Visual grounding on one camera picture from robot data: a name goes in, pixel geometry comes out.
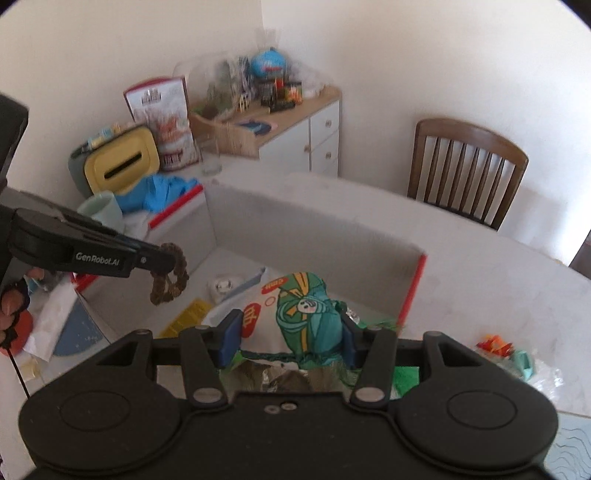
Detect blue globe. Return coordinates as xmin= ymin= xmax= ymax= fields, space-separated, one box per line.
xmin=249 ymin=46 xmax=285 ymax=79

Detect green and white snack bag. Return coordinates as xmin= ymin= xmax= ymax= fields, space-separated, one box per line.
xmin=203 ymin=271 xmax=352 ymax=371

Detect orange small toy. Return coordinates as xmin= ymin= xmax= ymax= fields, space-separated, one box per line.
xmin=476 ymin=335 xmax=515 ymax=356

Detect small yellow carton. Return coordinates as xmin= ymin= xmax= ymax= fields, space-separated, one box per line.
xmin=159 ymin=298 xmax=213 ymax=338

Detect red round object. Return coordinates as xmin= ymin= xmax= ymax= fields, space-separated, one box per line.
xmin=8 ymin=313 xmax=34 ymax=356

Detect mint green small object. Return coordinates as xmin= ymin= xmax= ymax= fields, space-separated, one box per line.
xmin=512 ymin=349 xmax=537 ymax=380

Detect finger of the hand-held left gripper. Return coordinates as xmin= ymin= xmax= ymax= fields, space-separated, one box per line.
xmin=59 ymin=208 xmax=140 ymax=254
xmin=126 ymin=241 xmax=176 ymax=279

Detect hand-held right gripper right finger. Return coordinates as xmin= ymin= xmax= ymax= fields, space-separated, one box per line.
xmin=341 ymin=314 xmax=486 ymax=409

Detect red and white cardboard box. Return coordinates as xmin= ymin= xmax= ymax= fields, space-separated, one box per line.
xmin=71 ymin=178 xmax=428 ymax=361

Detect mint green mug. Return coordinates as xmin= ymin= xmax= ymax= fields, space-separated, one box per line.
xmin=77 ymin=191 xmax=126 ymax=236

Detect white sideboard with wooden top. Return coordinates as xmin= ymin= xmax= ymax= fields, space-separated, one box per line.
xmin=189 ymin=85 xmax=343 ymax=177

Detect clear plastic cover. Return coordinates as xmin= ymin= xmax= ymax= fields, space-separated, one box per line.
xmin=173 ymin=57 xmax=241 ymax=116

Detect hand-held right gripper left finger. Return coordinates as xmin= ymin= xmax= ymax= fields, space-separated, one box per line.
xmin=88 ymin=309 xmax=244 ymax=409

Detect blue cloth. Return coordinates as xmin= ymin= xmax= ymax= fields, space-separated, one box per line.
xmin=115 ymin=172 xmax=202 ymax=213

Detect clear drinking glass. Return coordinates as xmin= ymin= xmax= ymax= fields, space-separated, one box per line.
xmin=199 ymin=133 xmax=223 ymax=176

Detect wooden slat-back chair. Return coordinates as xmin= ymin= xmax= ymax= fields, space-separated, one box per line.
xmin=407 ymin=118 xmax=530 ymax=232

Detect yellow tissue box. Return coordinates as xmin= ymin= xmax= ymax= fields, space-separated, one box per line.
xmin=69 ymin=126 xmax=160 ymax=197

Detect white plastic object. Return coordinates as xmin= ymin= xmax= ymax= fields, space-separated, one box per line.
xmin=206 ymin=274 xmax=246 ymax=304

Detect wooden desktop rack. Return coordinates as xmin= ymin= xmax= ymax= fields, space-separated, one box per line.
xmin=189 ymin=110 xmax=260 ymax=158

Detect clear plastic wrapper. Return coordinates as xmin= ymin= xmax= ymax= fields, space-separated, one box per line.
xmin=530 ymin=364 xmax=560 ymax=403

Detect black wrist strap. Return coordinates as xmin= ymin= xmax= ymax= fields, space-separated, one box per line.
xmin=0 ymin=323 xmax=33 ymax=400

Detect red and white food bag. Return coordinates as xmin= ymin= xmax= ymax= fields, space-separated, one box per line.
xmin=123 ymin=75 xmax=202 ymax=168

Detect person's left hand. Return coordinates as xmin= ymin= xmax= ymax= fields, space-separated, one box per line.
xmin=0 ymin=269 xmax=47 ymax=345

